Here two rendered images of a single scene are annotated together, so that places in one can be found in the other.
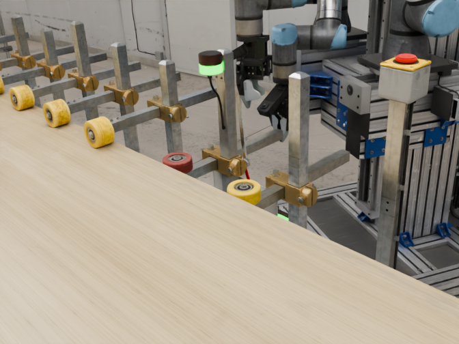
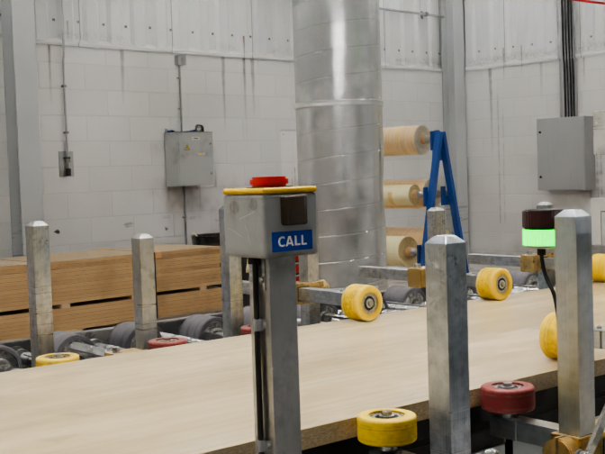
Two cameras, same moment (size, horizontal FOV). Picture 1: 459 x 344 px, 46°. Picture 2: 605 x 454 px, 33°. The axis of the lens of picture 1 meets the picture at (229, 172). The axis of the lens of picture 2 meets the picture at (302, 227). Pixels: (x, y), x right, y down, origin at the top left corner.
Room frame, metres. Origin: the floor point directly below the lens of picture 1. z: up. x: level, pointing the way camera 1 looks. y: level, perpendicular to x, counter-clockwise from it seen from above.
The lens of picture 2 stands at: (1.11, -1.40, 1.23)
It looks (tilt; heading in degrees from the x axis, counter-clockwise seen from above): 3 degrees down; 94
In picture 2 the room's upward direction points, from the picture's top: 2 degrees counter-clockwise
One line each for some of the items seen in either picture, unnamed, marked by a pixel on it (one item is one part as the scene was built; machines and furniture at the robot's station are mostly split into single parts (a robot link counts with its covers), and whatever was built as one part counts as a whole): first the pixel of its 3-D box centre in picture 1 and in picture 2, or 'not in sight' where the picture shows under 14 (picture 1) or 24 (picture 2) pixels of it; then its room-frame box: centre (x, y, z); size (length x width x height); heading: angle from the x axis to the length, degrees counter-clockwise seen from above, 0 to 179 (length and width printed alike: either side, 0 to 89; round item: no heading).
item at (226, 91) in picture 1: (228, 135); (576, 386); (1.38, 0.00, 0.93); 0.03 x 0.03 x 0.48; 43
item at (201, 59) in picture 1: (210, 57); (544, 218); (1.35, 0.03, 1.16); 0.06 x 0.06 x 0.02
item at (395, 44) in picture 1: (407, 43); not in sight; (1.68, -0.58, 1.09); 0.15 x 0.15 x 0.10
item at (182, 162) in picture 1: (178, 175); (508, 420); (1.31, 0.14, 0.85); 0.08 x 0.08 x 0.11
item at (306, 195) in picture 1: (291, 189); not in sight; (1.22, -0.16, 0.84); 0.13 x 0.06 x 0.05; 43
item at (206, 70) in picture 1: (210, 67); (544, 236); (1.35, 0.03, 1.14); 0.06 x 0.06 x 0.02
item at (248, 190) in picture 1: (244, 205); (387, 453); (1.13, -0.03, 0.85); 0.08 x 0.08 x 0.11
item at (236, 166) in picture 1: (223, 162); (585, 446); (1.40, 0.02, 0.85); 0.13 x 0.06 x 0.05; 43
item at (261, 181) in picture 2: (406, 60); (269, 185); (1.01, -0.35, 1.22); 0.04 x 0.04 x 0.02
